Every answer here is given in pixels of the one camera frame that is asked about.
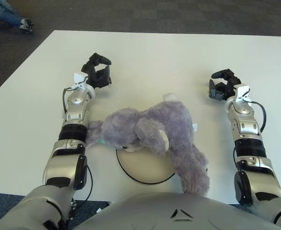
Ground blue jeans leg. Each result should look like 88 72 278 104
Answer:
0 0 23 27

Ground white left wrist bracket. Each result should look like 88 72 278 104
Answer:
72 72 90 91

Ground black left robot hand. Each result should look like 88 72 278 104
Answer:
80 52 112 89

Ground grey white sneaker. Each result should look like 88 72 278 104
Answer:
19 18 34 34

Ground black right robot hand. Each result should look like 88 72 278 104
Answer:
208 69 242 101

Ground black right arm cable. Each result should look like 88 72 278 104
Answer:
250 100 267 134

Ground black pole with metal clamp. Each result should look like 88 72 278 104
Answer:
68 198 78 230

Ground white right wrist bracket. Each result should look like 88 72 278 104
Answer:
235 83 252 104

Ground white plate with black rim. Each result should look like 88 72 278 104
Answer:
115 147 177 184

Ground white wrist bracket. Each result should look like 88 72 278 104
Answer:
235 83 252 104
72 72 90 91

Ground silver robot torso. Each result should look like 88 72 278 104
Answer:
75 191 281 230

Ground purple plush bunny doll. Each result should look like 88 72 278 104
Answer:
85 92 210 197

